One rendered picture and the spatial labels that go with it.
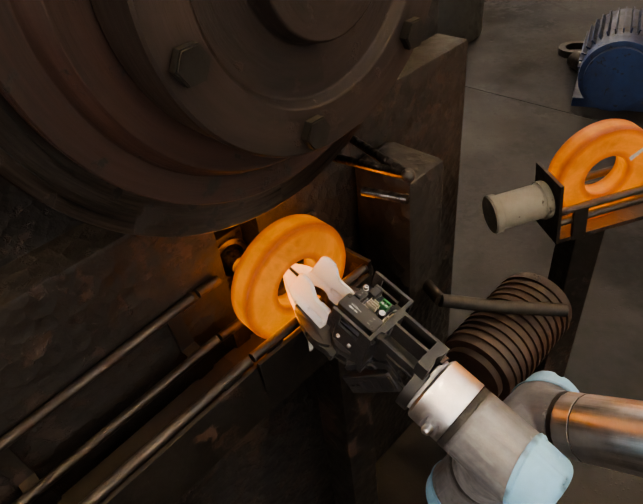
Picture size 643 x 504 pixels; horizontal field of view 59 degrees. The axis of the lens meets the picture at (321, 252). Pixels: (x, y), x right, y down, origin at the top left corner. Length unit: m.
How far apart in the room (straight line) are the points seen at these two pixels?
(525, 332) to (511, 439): 0.37
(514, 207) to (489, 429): 0.40
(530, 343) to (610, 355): 0.73
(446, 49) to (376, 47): 0.44
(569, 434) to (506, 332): 0.26
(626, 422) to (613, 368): 0.96
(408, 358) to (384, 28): 0.31
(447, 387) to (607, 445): 0.18
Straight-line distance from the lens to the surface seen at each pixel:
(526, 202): 0.89
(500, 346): 0.89
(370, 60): 0.47
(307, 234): 0.65
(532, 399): 0.73
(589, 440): 0.68
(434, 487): 0.70
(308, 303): 0.64
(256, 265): 0.62
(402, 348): 0.59
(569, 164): 0.89
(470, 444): 0.58
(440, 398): 0.58
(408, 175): 0.54
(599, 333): 1.69
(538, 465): 0.58
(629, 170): 0.96
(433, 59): 0.88
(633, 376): 1.62
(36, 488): 0.67
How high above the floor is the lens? 1.19
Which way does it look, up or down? 40 degrees down
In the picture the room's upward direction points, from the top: 7 degrees counter-clockwise
